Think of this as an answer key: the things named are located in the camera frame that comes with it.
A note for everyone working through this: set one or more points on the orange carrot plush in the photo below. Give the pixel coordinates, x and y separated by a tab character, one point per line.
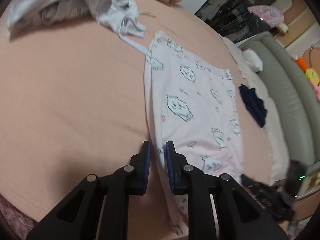
301	62

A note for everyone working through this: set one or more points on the cream quilted pad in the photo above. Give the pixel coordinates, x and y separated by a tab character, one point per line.
272	140
232	47

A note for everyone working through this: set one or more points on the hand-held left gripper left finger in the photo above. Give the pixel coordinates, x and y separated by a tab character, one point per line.
148	165

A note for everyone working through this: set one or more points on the pink long plush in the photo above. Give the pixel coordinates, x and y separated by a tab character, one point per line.
317	90

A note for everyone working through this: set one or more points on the pink printed dress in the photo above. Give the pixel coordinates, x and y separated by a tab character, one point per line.
266	13

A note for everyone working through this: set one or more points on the round bed pink sheet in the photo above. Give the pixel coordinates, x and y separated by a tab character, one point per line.
62	92

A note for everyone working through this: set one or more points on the pink fluffy rug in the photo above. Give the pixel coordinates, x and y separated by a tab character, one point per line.
10	210

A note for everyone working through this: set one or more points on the small white cloth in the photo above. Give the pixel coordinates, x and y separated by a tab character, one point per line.
253	58

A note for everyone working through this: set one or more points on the glass door wardrobe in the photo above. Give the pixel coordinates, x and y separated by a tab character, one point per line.
237	5

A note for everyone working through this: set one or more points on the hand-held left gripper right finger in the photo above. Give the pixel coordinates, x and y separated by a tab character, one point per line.
168	165

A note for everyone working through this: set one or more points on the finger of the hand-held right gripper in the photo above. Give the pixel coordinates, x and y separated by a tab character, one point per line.
262	195

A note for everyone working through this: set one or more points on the pink cartoon print pants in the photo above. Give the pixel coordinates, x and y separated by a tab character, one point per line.
195	110

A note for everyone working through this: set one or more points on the pale printed garment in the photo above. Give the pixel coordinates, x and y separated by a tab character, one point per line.
65	12

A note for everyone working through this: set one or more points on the yellow square plush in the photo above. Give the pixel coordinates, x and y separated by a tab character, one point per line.
313	75

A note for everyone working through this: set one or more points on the grey-green sofa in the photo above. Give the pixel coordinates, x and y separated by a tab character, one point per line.
287	92

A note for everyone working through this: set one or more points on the folded navy garment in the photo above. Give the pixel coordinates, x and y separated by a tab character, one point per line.
252	102

